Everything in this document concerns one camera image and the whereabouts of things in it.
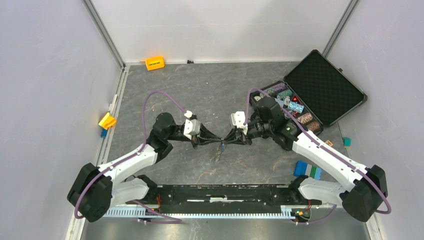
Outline orange block at left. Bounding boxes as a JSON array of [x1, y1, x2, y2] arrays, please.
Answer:
[[98, 112, 117, 130]]

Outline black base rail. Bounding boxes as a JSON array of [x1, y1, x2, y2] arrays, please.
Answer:
[[140, 184, 322, 214]]

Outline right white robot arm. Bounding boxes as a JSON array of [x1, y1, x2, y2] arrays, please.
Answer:
[[224, 97, 392, 222]]

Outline wooden letter cube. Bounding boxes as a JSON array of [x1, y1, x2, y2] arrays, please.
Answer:
[[325, 140, 334, 147]]

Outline orange block at back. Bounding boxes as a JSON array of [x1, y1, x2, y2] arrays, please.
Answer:
[[144, 56, 165, 71]]

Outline orange block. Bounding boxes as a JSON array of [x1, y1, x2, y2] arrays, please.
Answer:
[[98, 112, 117, 130], [144, 56, 165, 71]]

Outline small blue block left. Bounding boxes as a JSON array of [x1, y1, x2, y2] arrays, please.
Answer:
[[100, 129, 108, 139]]

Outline white toothed cable rail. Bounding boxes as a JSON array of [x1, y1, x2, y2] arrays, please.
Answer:
[[104, 205, 306, 220]]

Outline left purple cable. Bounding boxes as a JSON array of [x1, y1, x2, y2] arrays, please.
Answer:
[[73, 90, 192, 225]]

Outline teal cube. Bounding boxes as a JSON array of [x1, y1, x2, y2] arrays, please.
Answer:
[[342, 137, 352, 147]]

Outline black poker chip case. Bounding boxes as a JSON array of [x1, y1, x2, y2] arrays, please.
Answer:
[[248, 50, 367, 137]]

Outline purple cable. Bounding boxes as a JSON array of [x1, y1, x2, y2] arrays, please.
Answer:
[[73, 90, 192, 225], [244, 87, 392, 226]]

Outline blue green toy bricks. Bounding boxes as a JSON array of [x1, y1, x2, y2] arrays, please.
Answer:
[[293, 160, 322, 180]]

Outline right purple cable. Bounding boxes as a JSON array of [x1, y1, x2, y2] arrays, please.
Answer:
[[244, 87, 392, 226]]

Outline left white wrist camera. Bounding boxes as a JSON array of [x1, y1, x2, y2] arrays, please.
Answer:
[[183, 110, 201, 136]]

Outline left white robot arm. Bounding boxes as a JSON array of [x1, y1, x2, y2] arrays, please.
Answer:
[[66, 112, 222, 223]]

